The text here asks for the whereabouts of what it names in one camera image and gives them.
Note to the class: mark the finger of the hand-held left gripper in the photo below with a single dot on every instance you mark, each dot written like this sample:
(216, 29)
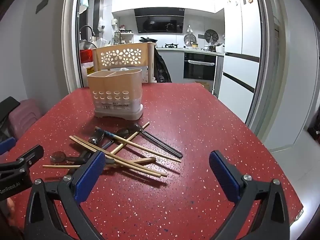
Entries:
(27, 156)
(6, 145)

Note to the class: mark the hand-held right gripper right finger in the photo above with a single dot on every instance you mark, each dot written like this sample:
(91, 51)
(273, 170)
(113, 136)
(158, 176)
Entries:
(222, 175)

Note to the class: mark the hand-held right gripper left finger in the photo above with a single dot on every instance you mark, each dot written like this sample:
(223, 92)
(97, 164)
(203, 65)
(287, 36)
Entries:
(90, 177)

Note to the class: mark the blue patterned wooden chopstick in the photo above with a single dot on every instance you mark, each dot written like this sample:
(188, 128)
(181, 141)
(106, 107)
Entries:
(150, 149)

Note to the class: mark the beige perforated utensil holder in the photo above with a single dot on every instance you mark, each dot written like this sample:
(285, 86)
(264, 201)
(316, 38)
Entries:
(115, 92)

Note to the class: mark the person's left hand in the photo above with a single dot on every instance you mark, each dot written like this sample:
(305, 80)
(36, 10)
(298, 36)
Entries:
(10, 205)

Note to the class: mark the pink plastic stool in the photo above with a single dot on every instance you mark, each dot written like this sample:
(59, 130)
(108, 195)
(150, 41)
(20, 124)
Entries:
(25, 117)

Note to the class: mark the black flat object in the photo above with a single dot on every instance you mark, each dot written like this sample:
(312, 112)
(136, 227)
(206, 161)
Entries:
(8, 107)

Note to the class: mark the cardboard box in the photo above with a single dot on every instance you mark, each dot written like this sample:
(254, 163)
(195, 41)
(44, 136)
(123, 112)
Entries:
(203, 85)

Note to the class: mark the yellow bag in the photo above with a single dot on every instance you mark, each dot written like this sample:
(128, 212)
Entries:
(88, 68)

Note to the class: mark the black built-in oven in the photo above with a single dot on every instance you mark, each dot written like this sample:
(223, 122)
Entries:
(198, 66)

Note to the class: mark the red plastic basket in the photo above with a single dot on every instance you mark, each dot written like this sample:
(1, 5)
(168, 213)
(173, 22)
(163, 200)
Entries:
(86, 56)

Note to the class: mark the black hanging bag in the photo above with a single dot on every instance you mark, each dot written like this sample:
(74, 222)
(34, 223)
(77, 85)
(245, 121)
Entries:
(161, 67)

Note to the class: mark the steel bowl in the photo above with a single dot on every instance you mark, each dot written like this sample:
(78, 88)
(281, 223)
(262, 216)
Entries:
(86, 45)

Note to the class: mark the white kitchen appliance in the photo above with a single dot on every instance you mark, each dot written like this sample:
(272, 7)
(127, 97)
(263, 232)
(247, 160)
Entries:
(219, 48)

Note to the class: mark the white refrigerator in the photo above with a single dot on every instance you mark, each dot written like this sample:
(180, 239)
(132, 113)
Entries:
(240, 42)

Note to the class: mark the gas stove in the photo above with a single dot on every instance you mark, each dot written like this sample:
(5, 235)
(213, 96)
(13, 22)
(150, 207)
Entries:
(171, 46)

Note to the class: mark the round steel steamer rack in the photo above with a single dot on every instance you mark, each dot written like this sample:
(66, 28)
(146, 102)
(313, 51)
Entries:
(190, 39)

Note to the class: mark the kitchen faucet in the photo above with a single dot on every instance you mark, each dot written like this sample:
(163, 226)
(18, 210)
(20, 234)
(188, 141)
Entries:
(87, 28)

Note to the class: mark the spice rack with jars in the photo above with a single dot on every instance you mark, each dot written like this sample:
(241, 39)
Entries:
(123, 36)

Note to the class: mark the black wok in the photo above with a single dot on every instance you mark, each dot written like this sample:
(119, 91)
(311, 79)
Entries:
(147, 40)

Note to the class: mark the white plastic bag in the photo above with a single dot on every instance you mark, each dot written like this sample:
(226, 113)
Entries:
(101, 25)

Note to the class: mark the black range hood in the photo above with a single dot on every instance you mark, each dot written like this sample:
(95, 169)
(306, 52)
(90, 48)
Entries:
(160, 21)

